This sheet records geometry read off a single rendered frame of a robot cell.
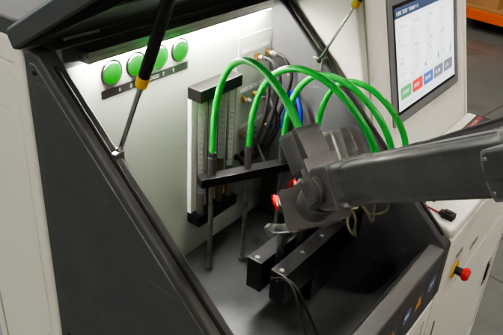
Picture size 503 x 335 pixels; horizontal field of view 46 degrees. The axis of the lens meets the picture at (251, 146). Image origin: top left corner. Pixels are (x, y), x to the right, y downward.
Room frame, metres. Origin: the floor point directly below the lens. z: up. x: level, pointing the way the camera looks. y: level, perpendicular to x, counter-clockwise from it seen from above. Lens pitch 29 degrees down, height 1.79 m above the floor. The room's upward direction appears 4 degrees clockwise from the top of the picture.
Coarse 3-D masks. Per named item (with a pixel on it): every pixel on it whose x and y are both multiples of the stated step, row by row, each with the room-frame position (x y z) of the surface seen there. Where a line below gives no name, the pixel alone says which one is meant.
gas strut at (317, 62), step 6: (354, 0) 1.30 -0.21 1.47; (360, 0) 1.29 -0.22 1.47; (354, 6) 1.29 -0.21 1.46; (348, 18) 1.31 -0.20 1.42; (342, 24) 1.31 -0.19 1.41; (336, 36) 1.32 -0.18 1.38; (330, 42) 1.32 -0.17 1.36; (324, 54) 1.33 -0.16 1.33; (312, 60) 1.34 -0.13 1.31; (318, 60) 1.33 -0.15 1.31; (324, 60) 1.34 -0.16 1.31; (312, 66) 1.34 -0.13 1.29; (318, 66) 1.33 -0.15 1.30
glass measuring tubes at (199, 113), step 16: (208, 80) 1.22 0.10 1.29; (240, 80) 1.26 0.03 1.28; (192, 96) 1.17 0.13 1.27; (208, 96) 1.17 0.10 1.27; (224, 96) 1.23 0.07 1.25; (192, 112) 1.17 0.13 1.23; (208, 112) 1.20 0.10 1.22; (224, 112) 1.23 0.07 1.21; (192, 128) 1.17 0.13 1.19; (208, 128) 1.20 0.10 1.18; (224, 128) 1.23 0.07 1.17; (192, 144) 1.17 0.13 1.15; (208, 144) 1.20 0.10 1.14; (224, 144) 1.23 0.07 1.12; (192, 160) 1.17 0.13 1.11; (224, 160) 1.27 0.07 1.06; (192, 176) 1.17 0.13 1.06; (192, 192) 1.18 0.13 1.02; (208, 192) 1.20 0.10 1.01; (224, 192) 1.26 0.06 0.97; (192, 208) 1.18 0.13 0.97; (224, 208) 1.23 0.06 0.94
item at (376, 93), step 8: (352, 80) 1.20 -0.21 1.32; (360, 80) 1.20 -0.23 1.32; (368, 88) 1.17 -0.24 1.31; (328, 96) 1.23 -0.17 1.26; (376, 96) 1.16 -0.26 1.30; (384, 96) 1.16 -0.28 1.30; (320, 104) 1.24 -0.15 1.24; (384, 104) 1.15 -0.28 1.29; (320, 112) 1.24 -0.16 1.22; (392, 112) 1.14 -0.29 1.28; (320, 120) 1.24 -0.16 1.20; (400, 120) 1.13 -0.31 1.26; (400, 128) 1.12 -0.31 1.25; (400, 136) 1.12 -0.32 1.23
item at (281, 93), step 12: (240, 60) 1.02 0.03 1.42; (252, 60) 0.99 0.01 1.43; (228, 72) 1.07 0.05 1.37; (264, 72) 0.95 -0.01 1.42; (276, 84) 0.92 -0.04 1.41; (216, 96) 1.10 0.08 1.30; (216, 108) 1.11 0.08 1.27; (288, 108) 0.88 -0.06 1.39; (216, 120) 1.12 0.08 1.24; (300, 120) 0.86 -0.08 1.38
